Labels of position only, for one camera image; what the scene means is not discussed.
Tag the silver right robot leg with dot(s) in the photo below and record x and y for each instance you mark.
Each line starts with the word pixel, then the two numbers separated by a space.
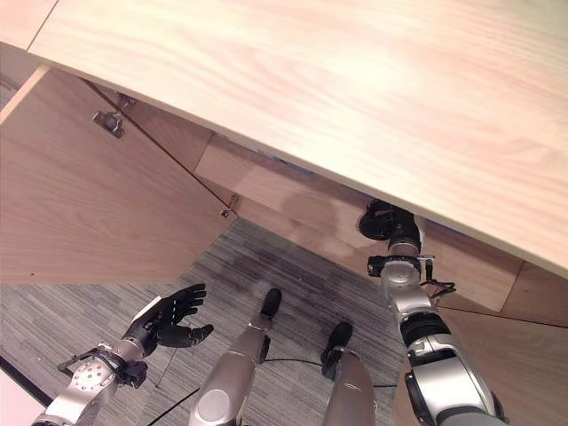
pixel 352 390

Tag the dark right robot foot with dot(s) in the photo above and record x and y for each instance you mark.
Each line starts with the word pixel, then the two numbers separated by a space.
pixel 341 335

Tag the silver left robot leg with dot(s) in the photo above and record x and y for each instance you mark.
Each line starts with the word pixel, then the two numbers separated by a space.
pixel 231 377

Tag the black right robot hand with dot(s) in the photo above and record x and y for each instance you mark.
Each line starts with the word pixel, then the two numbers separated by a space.
pixel 377 219

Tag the metal door hinge cup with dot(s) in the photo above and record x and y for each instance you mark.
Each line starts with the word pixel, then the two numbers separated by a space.
pixel 108 122

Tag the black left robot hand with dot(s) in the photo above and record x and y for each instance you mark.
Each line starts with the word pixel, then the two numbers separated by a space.
pixel 153 320

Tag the silver robot leg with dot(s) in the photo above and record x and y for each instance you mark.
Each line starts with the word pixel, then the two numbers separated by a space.
pixel 231 377
pixel 352 390

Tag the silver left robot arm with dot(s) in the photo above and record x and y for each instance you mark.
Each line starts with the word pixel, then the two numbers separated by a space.
pixel 91 377

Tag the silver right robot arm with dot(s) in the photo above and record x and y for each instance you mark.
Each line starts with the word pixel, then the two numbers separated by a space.
pixel 437 373

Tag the white panel with black edge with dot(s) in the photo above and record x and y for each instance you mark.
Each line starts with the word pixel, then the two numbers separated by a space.
pixel 18 399

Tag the dark left robot foot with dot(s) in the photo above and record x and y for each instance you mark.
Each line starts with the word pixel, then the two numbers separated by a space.
pixel 270 302

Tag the dark robot foot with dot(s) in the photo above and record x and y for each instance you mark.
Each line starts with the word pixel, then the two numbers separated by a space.
pixel 341 335
pixel 270 302

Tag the light wooden office cabinet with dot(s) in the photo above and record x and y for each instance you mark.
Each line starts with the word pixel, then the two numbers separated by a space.
pixel 310 80

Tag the small metal cabinet hinge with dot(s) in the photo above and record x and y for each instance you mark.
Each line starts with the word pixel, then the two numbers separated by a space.
pixel 230 206

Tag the wide wooden cabinet door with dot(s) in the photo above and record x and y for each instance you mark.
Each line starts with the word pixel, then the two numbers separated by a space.
pixel 97 199

